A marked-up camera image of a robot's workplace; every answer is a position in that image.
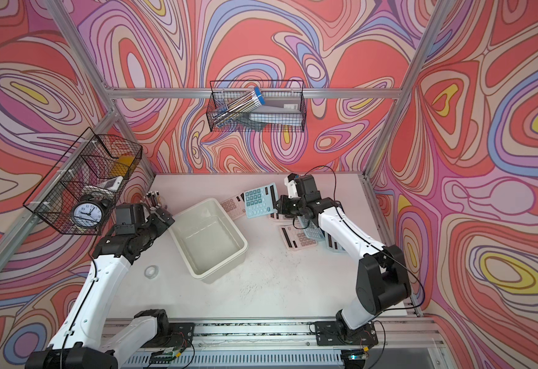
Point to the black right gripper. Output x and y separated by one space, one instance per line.
281 205

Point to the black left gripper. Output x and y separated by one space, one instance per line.
160 225

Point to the pink calculator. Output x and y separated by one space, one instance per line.
295 240
235 207

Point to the light blue calculator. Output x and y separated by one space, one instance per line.
311 230
332 245
260 201

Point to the white plastic storage box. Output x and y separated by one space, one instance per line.
208 240

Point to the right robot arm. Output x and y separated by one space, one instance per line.
382 277

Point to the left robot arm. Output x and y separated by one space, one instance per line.
77 344

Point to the clear pencil cup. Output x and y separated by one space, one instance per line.
153 201

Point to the clear tape roll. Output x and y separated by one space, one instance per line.
151 272

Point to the black alarm clock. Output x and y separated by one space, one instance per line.
90 211

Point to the white notebook in basket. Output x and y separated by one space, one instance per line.
276 116

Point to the pencil bundle in basket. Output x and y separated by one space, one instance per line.
227 111

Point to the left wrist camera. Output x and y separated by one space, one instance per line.
130 214

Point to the black wire basket left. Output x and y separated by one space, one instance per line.
97 164

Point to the black wire basket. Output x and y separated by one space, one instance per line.
97 164
282 93

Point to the black wire basket back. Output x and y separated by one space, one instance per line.
282 93

